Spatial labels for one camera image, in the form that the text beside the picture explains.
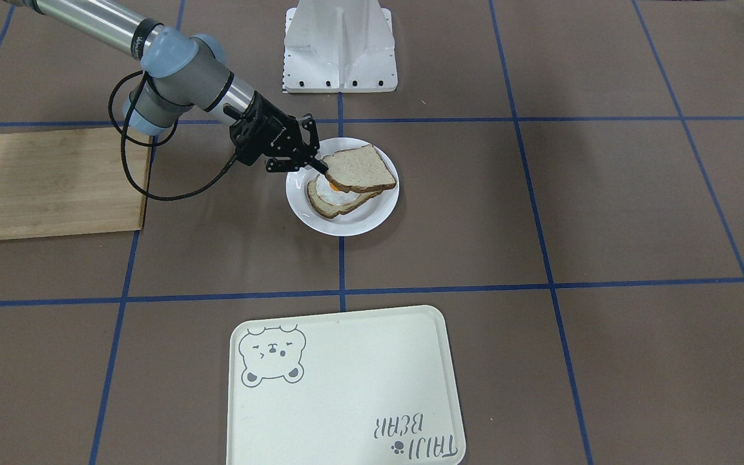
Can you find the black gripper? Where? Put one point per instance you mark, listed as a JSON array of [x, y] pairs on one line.
[[273, 134]]

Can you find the wooden cutting board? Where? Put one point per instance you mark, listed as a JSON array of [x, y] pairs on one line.
[[70, 182]]

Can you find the bread slice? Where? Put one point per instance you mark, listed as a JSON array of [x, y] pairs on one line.
[[359, 170], [330, 211]]

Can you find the fried egg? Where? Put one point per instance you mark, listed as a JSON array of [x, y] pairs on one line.
[[325, 191]]

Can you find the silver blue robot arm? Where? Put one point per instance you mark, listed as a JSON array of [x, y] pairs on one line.
[[185, 72]]

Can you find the cream bear tray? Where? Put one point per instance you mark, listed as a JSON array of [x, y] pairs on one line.
[[374, 386]]

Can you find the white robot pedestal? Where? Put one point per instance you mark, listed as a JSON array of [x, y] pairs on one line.
[[339, 46]]

